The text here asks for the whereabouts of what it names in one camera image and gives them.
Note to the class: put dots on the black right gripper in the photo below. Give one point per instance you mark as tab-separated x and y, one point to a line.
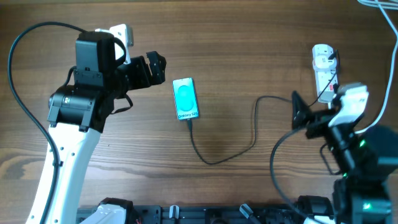
301	113

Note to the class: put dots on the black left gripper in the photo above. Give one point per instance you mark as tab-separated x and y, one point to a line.
143	79

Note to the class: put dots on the Galaxy S25 smartphone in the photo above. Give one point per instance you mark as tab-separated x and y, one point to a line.
185	98

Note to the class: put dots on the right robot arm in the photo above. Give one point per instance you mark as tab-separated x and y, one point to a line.
365	161

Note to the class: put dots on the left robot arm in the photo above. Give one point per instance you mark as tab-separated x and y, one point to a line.
77	115

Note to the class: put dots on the white USB charger plug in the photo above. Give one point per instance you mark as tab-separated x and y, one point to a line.
322	63

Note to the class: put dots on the white power strip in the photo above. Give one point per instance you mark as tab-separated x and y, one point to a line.
325	81

